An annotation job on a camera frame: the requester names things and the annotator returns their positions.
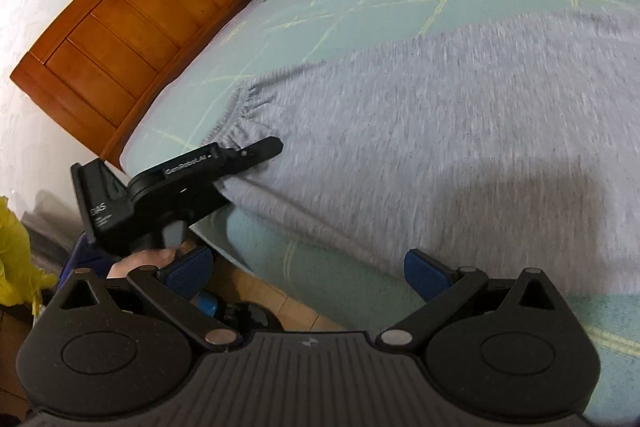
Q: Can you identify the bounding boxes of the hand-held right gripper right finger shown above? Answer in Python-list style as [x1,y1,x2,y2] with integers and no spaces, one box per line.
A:
[375,249,576,351]

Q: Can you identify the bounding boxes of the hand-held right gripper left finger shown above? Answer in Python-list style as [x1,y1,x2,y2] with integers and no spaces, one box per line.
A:
[47,246,241,351]

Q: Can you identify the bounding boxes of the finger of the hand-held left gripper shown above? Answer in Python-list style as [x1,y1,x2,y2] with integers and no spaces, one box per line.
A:
[220,136,285,180]

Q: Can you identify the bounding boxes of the grey pants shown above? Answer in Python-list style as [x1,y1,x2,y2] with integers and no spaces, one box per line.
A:
[205,4,640,298]

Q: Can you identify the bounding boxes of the person's left hand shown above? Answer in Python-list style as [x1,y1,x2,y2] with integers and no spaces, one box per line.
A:
[107,243,197,280]

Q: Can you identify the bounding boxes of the blue round object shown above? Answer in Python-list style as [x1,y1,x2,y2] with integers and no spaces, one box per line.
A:
[197,292,219,318]

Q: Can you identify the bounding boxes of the dark blue cloth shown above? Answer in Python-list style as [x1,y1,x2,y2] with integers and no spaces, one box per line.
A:
[60,232,113,288]

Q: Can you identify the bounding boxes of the yellow plastic bag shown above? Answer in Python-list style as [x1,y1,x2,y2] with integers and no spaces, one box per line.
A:
[0,197,58,315]

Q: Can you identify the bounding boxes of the wooden headboard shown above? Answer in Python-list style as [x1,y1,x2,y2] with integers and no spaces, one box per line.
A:
[10,0,286,170]

